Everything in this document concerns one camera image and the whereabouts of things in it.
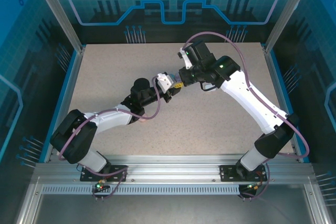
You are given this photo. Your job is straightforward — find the small connector with LED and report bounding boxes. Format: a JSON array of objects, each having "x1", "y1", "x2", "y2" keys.
[
  {"x1": 246, "y1": 182, "x2": 263, "y2": 192},
  {"x1": 94, "y1": 180, "x2": 110, "y2": 193}
]

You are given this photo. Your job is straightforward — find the printed blue side panel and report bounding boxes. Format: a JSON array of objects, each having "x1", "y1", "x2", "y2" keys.
[
  {"x1": 0, "y1": 0, "x2": 79, "y2": 224},
  {"x1": 270, "y1": 0, "x2": 336, "y2": 224}
]

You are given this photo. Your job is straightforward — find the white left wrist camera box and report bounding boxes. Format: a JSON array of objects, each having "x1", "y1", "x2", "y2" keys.
[{"x1": 153, "y1": 71, "x2": 175, "y2": 94}]

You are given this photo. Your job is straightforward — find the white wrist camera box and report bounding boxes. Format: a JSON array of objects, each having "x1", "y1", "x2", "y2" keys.
[
  {"x1": 153, "y1": 71, "x2": 175, "y2": 94},
  {"x1": 177, "y1": 46, "x2": 194, "y2": 70}
]

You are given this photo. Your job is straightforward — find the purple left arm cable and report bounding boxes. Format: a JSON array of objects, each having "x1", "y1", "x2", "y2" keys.
[{"x1": 58, "y1": 76, "x2": 162, "y2": 201}]

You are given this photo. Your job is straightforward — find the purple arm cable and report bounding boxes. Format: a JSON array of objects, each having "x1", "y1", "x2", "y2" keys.
[
  {"x1": 183, "y1": 31, "x2": 310, "y2": 201},
  {"x1": 58, "y1": 76, "x2": 162, "y2": 201}
]

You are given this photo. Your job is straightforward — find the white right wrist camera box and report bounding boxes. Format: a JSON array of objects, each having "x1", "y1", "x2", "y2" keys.
[{"x1": 177, "y1": 46, "x2": 194, "y2": 70}]

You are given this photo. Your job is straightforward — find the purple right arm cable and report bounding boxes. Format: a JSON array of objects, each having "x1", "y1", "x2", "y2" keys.
[{"x1": 183, "y1": 31, "x2": 310, "y2": 201}]

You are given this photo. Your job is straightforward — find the blue table edge rail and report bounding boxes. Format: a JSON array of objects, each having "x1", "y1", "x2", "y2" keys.
[
  {"x1": 39, "y1": 47, "x2": 86, "y2": 163},
  {"x1": 264, "y1": 45, "x2": 310, "y2": 163}
]

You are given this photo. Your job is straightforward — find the aluminium extrusion rail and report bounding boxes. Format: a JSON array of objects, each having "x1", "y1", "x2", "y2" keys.
[{"x1": 34, "y1": 154, "x2": 316, "y2": 184}]

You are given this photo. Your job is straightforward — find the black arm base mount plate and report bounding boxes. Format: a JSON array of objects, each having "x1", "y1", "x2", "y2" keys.
[
  {"x1": 219, "y1": 165, "x2": 268, "y2": 182},
  {"x1": 80, "y1": 165, "x2": 129, "y2": 182}
]

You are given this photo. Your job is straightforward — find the slotted grey cable duct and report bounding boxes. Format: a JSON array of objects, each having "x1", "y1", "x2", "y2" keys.
[{"x1": 41, "y1": 185, "x2": 241, "y2": 195}]

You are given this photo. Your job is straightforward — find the aluminium frame post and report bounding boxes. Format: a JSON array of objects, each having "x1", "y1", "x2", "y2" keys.
[
  {"x1": 264, "y1": 0, "x2": 318, "y2": 53},
  {"x1": 28, "y1": 0, "x2": 87, "y2": 55}
]

